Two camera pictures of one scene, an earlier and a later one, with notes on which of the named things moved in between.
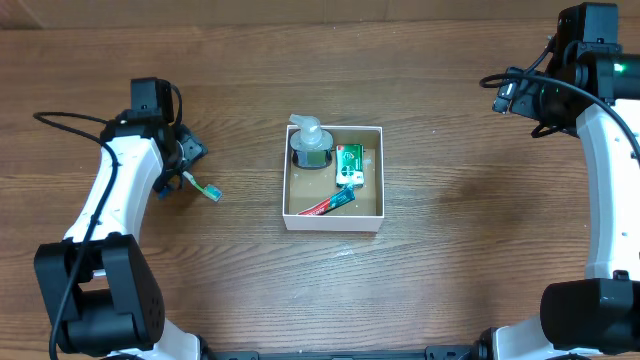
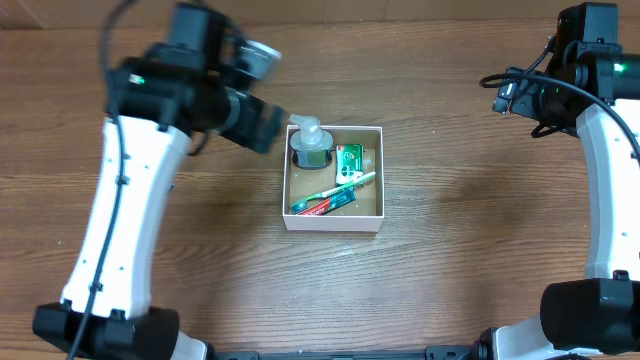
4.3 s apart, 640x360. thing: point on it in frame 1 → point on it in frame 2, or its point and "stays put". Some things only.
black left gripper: x=195 y=149 → x=245 y=131
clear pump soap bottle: x=312 y=147 stays put
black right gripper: x=529 y=91 stays put
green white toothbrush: x=210 y=191 → x=301 y=205
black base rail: x=437 y=352 stays put
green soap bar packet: x=350 y=165 stays put
